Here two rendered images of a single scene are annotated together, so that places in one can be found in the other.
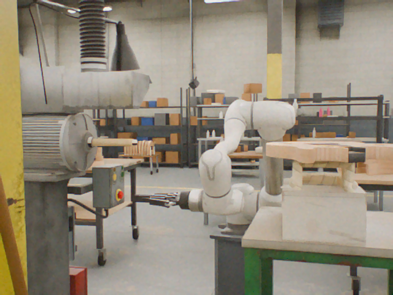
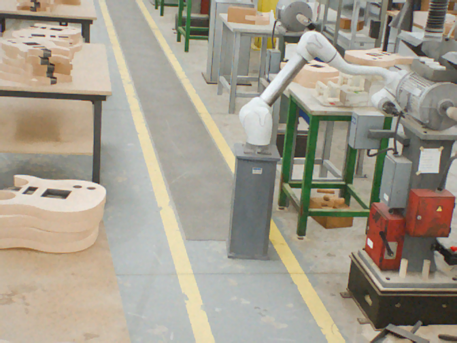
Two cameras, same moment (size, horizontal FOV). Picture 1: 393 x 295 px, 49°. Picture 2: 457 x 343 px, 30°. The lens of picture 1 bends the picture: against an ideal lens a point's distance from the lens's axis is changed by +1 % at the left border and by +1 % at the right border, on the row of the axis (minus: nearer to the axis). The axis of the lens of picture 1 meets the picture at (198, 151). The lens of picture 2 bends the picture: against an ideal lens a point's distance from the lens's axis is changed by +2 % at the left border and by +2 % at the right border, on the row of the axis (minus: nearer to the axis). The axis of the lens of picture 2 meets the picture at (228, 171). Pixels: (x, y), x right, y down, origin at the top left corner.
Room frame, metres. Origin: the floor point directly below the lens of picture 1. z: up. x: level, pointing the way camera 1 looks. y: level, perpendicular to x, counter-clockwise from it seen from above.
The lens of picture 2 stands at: (4.91, 4.22, 2.29)
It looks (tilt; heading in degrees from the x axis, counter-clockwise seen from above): 19 degrees down; 243
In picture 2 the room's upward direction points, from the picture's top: 5 degrees clockwise
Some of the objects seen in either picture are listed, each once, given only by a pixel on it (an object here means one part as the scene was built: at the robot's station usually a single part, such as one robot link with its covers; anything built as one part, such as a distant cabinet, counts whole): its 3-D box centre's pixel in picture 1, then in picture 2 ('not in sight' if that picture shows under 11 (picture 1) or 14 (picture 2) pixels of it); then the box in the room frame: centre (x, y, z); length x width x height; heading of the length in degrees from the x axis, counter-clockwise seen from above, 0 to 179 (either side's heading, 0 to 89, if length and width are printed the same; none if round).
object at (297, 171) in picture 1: (297, 176); not in sight; (1.47, -0.34, 1.15); 0.03 x 0.03 x 0.09
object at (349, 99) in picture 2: not in sight; (349, 94); (1.65, -0.46, 0.98); 0.27 x 0.16 x 0.09; 79
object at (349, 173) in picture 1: (349, 177); not in sight; (1.43, -0.50, 1.15); 0.03 x 0.03 x 0.09
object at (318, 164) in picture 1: (323, 163); not in sight; (1.45, -0.42, 1.20); 0.20 x 0.03 x 0.03; 78
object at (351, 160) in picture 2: not in sight; (351, 153); (1.37, -0.72, 0.45); 0.05 x 0.05 x 0.90; 75
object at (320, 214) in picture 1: (321, 212); (370, 89); (1.50, -0.43, 1.02); 0.27 x 0.15 x 0.17; 79
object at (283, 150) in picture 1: (323, 150); (375, 58); (1.50, -0.44, 1.23); 0.40 x 0.35 x 0.04; 13
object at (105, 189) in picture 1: (94, 191); (374, 138); (2.13, 0.52, 0.99); 0.24 x 0.21 x 0.26; 75
